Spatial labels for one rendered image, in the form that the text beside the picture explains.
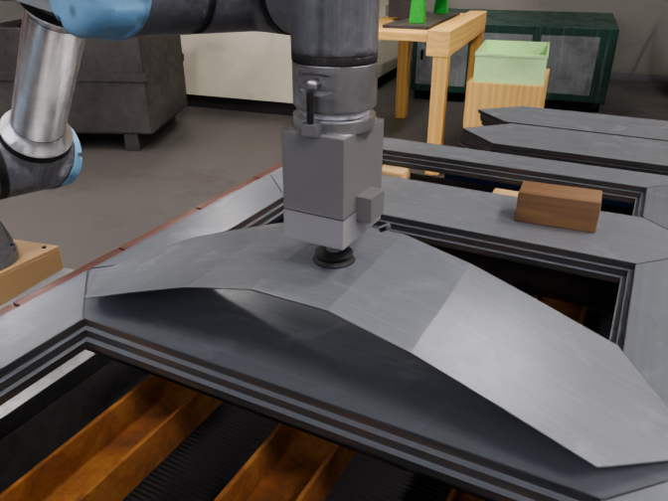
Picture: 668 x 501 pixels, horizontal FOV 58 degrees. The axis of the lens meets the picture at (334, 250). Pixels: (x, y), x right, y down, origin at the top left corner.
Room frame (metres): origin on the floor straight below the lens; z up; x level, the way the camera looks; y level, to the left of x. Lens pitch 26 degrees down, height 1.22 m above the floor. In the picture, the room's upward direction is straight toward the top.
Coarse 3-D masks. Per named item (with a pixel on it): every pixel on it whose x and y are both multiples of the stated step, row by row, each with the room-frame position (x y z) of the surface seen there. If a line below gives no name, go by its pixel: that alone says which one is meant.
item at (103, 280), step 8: (184, 240) 0.74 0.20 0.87; (168, 248) 0.72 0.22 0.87; (144, 256) 0.71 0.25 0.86; (152, 256) 0.70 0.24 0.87; (120, 264) 0.71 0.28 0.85; (128, 264) 0.69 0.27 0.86; (136, 264) 0.68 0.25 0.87; (112, 272) 0.67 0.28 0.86; (120, 272) 0.66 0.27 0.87; (128, 272) 0.65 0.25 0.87; (96, 280) 0.66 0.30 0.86; (104, 280) 0.64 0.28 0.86; (112, 280) 0.63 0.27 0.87; (88, 288) 0.63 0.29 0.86; (96, 288) 0.62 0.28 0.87
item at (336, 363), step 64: (640, 192) 1.03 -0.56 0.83; (512, 256) 0.79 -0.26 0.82; (576, 256) 0.76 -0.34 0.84; (128, 320) 0.59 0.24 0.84; (192, 320) 0.59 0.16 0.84; (256, 320) 0.59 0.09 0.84; (320, 320) 0.59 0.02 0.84; (0, 384) 0.49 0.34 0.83; (192, 384) 0.50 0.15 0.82; (256, 384) 0.48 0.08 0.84; (320, 384) 0.47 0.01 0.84; (384, 384) 0.47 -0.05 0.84; (448, 384) 0.47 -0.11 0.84; (384, 448) 0.41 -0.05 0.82; (448, 448) 0.39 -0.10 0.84; (512, 448) 0.39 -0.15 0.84
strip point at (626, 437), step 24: (624, 360) 0.48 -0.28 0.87; (624, 384) 0.44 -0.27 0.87; (648, 384) 0.45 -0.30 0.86; (624, 408) 0.41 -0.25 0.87; (648, 408) 0.42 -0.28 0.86; (600, 432) 0.37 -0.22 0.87; (624, 432) 0.38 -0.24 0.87; (648, 432) 0.39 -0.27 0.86; (600, 456) 0.35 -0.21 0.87; (624, 456) 0.35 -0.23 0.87; (648, 456) 0.36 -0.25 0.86
